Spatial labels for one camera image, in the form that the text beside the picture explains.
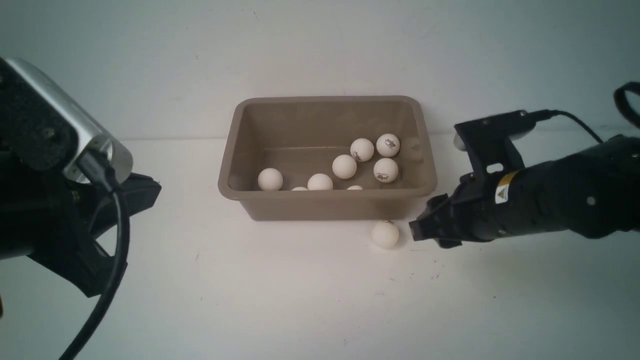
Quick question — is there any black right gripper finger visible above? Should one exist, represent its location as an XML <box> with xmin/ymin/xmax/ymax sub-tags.
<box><xmin>409</xmin><ymin>215</ymin><xmax>451</xmax><ymax>249</ymax></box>
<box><xmin>425</xmin><ymin>194</ymin><xmax>457</xmax><ymax>215</ymax></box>

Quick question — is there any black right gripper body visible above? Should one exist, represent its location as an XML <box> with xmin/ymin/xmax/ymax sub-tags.
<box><xmin>436</xmin><ymin>170</ymin><xmax>526</xmax><ymax>246</ymax></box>

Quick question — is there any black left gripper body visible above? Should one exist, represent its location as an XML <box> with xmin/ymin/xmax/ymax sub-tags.
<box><xmin>25</xmin><ymin>172</ymin><xmax>163</xmax><ymax>299</ymax></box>

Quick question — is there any white ping-pong ball with logo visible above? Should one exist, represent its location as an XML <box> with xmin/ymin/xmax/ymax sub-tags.
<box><xmin>375</xmin><ymin>133</ymin><xmax>401</xmax><ymax>158</ymax></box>
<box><xmin>371</xmin><ymin>219</ymin><xmax>400</xmax><ymax>249</ymax></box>

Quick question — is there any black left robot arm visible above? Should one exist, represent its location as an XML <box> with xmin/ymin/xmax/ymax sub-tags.
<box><xmin>0</xmin><ymin>146</ymin><xmax>118</xmax><ymax>297</ymax></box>

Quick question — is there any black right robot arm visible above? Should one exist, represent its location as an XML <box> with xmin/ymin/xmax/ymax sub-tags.
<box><xmin>408</xmin><ymin>135</ymin><xmax>639</xmax><ymax>249</ymax></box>

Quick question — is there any tan plastic storage bin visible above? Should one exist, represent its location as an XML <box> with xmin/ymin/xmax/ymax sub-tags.
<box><xmin>217</xmin><ymin>95</ymin><xmax>438</xmax><ymax>221</ymax></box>

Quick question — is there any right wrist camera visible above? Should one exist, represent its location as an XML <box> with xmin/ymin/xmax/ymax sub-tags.
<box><xmin>454</xmin><ymin>111</ymin><xmax>537</xmax><ymax>178</ymax></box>

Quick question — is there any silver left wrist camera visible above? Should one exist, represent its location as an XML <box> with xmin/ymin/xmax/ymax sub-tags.
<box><xmin>0</xmin><ymin>58</ymin><xmax>134</xmax><ymax>183</ymax></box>

